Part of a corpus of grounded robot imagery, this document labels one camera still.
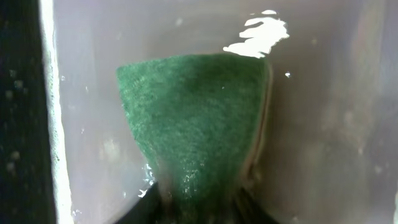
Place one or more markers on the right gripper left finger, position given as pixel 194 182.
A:
pixel 147 210

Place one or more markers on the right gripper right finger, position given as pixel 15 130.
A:
pixel 248 211

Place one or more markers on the green scrubbing sponge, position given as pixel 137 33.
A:
pixel 198 121

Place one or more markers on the black water tray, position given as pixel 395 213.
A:
pixel 67 154

